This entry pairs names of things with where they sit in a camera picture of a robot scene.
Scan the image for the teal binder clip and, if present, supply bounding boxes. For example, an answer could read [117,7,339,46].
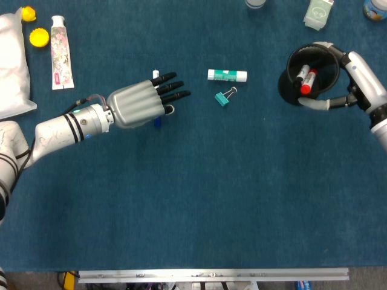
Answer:
[214,86,238,108]

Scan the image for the yellow lemon shaped toy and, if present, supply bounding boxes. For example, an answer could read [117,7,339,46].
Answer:
[21,5,37,22]

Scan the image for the yellow object under table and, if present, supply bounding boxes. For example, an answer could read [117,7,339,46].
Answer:
[62,271,78,290]

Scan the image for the white plastic bag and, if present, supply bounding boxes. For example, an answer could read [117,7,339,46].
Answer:
[0,7,37,120]

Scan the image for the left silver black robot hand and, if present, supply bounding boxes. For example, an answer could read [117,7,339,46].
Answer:
[106,71,192,130]

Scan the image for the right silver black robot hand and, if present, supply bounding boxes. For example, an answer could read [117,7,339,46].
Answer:
[298,41,387,115]

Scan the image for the aluminium profile rail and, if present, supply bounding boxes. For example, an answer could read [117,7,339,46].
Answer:
[77,268,350,284]

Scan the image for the green white glue stick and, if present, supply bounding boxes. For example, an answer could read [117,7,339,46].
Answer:
[207,68,248,82]

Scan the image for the yellow ridged round cap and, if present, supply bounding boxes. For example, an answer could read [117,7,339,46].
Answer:
[29,28,50,48]

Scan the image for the cartoon label plastic jar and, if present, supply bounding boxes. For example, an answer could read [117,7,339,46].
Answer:
[362,0,387,21]

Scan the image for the black mesh pen holder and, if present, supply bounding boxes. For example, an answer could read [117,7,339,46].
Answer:
[277,43,340,106]

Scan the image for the blue felt table mat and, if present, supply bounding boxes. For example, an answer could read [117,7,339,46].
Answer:
[0,0,387,271]

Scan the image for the black capped whiteboard marker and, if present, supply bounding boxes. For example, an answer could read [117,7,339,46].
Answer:
[293,63,311,88]

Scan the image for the red capped whiteboard marker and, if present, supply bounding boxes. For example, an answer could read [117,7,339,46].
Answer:
[300,68,318,94]

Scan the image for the blue capped whiteboard marker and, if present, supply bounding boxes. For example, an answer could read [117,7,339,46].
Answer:
[152,69,163,127]

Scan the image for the floral white cream tube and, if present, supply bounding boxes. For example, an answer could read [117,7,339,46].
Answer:
[50,15,75,91]

